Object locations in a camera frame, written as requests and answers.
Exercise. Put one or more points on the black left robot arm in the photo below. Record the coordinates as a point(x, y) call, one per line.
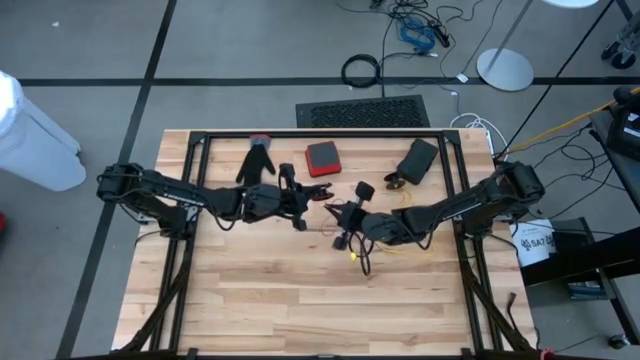
point(170, 195)

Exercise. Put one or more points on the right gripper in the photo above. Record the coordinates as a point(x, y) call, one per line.
point(354, 220)

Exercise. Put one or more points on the black zip pouch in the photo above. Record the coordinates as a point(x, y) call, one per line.
point(417, 161)

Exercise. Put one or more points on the black floor vent grille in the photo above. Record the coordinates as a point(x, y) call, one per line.
point(365, 112)

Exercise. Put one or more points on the small white plug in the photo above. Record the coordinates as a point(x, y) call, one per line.
point(462, 78)

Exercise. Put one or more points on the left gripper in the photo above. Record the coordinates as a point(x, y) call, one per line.
point(295, 200)

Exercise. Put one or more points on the grey wheeled cart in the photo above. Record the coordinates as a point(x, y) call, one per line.
point(622, 55)

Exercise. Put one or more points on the black low shelf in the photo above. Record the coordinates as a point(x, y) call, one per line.
point(575, 260)

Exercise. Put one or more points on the red clamp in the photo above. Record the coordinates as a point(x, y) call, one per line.
point(546, 353)

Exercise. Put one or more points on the black caster wheel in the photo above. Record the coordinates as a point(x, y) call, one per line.
point(619, 341)

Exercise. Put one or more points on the black glove red cuff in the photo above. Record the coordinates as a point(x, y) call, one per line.
point(256, 165)

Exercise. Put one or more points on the red box black lid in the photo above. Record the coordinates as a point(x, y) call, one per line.
point(323, 157)

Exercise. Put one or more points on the white disc black pole stand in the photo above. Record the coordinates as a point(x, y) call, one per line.
point(570, 2)

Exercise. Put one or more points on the black equipment cart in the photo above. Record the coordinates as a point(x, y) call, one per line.
point(625, 135)

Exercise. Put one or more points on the grey round floor stand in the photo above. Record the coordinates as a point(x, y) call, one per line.
point(505, 70)

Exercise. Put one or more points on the black metal table frame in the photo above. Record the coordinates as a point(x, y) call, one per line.
point(325, 134)

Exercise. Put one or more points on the white cylindrical container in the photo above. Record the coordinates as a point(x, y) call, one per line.
point(30, 150)

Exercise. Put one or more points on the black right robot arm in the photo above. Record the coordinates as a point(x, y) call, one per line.
point(475, 205)

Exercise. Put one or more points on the blue box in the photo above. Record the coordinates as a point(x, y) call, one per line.
point(585, 290)

